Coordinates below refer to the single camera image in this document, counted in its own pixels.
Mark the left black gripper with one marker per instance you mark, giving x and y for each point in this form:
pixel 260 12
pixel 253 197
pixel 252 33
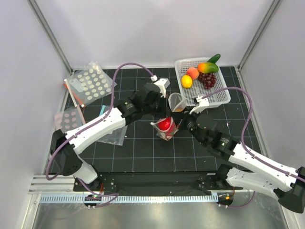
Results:
pixel 163 101

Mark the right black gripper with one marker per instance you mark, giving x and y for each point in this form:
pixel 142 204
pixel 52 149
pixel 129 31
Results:
pixel 180 118

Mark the toy red apple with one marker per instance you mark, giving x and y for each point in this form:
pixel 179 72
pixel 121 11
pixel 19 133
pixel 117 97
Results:
pixel 166 125

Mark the clear white-dotted zip bag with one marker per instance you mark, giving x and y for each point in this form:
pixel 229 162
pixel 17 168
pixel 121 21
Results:
pixel 175 100

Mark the white plastic basket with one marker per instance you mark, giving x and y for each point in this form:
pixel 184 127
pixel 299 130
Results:
pixel 197 88

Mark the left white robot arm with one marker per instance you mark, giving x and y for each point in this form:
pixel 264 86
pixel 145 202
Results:
pixel 66 148

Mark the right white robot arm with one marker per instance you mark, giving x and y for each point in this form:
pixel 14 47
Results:
pixel 283 183

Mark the clear blue-zipper zip bag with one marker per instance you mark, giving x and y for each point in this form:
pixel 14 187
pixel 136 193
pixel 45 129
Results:
pixel 115 138

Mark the white-dotted zip bag stack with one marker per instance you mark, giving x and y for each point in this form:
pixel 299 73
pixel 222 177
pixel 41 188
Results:
pixel 90 84

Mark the orange-zipper zip bag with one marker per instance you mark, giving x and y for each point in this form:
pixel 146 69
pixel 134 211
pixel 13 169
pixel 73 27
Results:
pixel 66 83

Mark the pink-dotted zip bag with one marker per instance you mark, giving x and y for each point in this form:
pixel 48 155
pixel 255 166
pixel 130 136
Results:
pixel 68 119

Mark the toy yellow lemon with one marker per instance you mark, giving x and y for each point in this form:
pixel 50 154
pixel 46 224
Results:
pixel 186 81

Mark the toy purple grapes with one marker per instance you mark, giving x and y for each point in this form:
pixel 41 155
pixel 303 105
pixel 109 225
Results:
pixel 207 79

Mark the toy peach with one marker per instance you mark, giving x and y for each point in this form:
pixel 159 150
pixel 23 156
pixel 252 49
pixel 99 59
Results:
pixel 193 73

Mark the black grid mat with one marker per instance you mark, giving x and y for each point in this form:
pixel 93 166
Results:
pixel 144 151

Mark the toy mango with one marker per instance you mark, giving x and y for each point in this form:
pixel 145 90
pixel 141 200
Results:
pixel 208 67

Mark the toy green cucumber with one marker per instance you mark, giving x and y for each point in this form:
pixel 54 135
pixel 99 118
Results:
pixel 215 58

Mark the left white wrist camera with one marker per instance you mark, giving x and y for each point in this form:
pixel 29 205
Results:
pixel 162 83

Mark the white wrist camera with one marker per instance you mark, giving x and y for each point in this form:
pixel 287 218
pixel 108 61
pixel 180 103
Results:
pixel 162 83
pixel 200 105

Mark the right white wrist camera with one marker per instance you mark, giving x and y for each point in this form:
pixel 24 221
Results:
pixel 200 105

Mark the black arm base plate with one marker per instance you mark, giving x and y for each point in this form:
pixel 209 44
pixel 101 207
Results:
pixel 190 183

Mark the slotted white cable duct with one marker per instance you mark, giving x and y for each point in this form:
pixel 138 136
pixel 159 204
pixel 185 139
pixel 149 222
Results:
pixel 87 198

